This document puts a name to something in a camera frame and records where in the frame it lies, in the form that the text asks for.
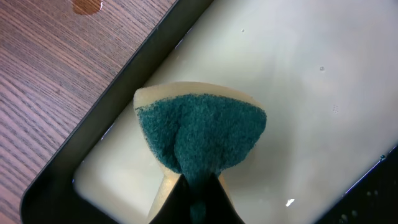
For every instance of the black metal water tray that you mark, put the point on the black metal water tray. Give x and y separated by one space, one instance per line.
325 73

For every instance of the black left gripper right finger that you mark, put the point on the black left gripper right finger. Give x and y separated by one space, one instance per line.
219 209

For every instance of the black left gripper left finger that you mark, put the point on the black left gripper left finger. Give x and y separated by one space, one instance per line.
176 207

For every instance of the green yellow sponge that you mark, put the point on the green yellow sponge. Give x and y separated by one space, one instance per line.
196 130

